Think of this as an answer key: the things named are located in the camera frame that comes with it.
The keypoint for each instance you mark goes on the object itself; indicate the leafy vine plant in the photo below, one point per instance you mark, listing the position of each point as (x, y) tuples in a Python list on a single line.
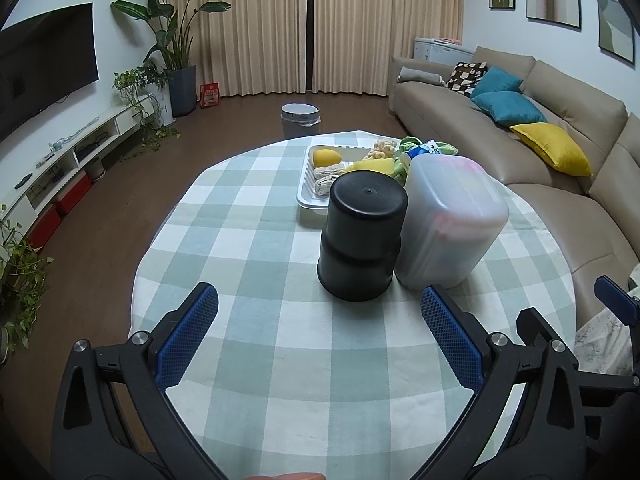
[(20, 270)]

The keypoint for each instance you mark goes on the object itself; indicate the red paper bag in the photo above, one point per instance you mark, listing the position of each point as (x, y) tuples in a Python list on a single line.
[(210, 96)]

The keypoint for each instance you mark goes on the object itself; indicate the translucent white plastic container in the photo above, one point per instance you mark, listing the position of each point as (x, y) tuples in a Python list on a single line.
[(450, 215)]

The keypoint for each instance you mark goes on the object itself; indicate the trailing plant in white pot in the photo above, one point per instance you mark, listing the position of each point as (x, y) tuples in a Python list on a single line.
[(135, 80)]

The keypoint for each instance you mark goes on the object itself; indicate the grey folded blanket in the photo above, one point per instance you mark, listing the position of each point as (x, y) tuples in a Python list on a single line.
[(417, 75)]

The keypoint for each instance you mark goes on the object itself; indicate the black wall television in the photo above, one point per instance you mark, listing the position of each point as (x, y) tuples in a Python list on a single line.
[(45, 60)]

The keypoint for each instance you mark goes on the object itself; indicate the cream chenille scrubber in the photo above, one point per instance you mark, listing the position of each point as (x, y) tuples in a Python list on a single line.
[(382, 147)]

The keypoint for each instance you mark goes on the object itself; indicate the brown patterned cushion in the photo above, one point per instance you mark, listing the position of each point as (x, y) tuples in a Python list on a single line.
[(462, 77)]

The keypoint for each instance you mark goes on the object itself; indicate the green cloth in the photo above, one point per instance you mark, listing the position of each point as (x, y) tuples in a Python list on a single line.
[(400, 172)]

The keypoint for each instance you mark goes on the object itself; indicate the yellow cushion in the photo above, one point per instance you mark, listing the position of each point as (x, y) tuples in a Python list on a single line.
[(555, 147)]

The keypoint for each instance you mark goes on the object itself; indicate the beige leather sofa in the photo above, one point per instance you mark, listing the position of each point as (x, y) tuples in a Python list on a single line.
[(440, 105)]

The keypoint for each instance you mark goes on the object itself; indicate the small grey pot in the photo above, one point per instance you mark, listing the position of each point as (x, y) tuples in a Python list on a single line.
[(95, 169)]

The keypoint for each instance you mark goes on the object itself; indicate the blue tissue pack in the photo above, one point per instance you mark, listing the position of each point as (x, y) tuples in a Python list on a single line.
[(420, 151)]

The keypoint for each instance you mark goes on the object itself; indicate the tan gourd-shaped sponge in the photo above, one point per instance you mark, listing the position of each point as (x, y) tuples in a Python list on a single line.
[(326, 157)]

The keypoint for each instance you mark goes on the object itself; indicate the black cylindrical container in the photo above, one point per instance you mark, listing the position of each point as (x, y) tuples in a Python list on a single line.
[(365, 220)]

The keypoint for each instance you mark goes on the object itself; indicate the floral blanket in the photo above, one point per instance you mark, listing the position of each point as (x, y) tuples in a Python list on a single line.
[(605, 340)]

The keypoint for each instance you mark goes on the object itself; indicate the teal cushion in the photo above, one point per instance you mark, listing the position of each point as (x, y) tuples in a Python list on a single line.
[(510, 107), (497, 82)]

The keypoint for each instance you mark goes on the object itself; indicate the tall plant in dark pot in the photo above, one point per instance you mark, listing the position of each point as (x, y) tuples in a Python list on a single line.
[(182, 90)]

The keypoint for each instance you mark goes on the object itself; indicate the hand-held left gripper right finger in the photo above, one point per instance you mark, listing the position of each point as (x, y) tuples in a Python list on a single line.
[(450, 345)]

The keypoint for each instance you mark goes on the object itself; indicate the white plastic tray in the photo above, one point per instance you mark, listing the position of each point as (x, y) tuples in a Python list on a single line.
[(312, 200)]

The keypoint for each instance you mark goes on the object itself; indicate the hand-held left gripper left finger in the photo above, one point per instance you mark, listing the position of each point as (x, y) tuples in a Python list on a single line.
[(187, 340)]

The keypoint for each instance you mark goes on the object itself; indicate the red storage box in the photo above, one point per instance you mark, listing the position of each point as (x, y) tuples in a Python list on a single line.
[(75, 195), (45, 230)]

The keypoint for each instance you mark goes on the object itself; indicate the white television cabinet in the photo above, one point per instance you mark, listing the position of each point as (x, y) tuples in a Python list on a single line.
[(115, 120)]

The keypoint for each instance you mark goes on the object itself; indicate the grey trash bin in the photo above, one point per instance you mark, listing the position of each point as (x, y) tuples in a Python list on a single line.
[(300, 122)]

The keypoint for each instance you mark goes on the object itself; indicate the large yellow sponge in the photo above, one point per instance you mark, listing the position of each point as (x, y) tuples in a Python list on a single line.
[(375, 165)]

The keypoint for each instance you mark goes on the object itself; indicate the black remote control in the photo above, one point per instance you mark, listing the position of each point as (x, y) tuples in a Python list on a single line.
[(22, 181)]

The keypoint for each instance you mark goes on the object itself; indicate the beige curtain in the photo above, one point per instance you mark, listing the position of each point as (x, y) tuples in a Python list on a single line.
[(240, 25), (385, 25)]

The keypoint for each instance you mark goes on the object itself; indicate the green abstract framed picture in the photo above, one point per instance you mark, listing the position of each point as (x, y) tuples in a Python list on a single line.
[(615, 30)]

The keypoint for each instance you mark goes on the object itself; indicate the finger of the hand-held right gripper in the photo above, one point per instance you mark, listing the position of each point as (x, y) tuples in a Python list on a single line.
[(615, 296), (532, 325)]

